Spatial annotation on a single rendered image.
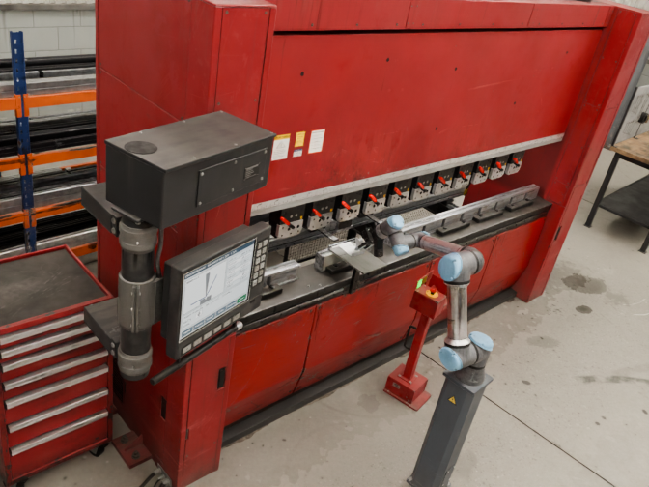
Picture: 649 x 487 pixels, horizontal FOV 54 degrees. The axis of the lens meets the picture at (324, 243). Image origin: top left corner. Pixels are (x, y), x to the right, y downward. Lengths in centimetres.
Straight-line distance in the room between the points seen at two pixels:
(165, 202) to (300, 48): 110
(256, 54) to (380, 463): 233
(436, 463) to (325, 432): 68
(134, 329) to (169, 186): 56
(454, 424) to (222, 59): 202
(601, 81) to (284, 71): 276
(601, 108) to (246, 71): 313
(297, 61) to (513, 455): 257
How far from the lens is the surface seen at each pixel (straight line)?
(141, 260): 203
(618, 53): 484
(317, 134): 292
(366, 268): 331
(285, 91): 271
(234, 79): 226
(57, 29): 678
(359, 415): 392
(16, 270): 313
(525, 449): 413
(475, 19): 352
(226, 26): 219
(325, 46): 279
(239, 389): 334
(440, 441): 337
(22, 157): 402
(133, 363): 226
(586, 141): 495
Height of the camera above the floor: 269
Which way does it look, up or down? 29 degrees down
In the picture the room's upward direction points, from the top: 11 degrees clockwise
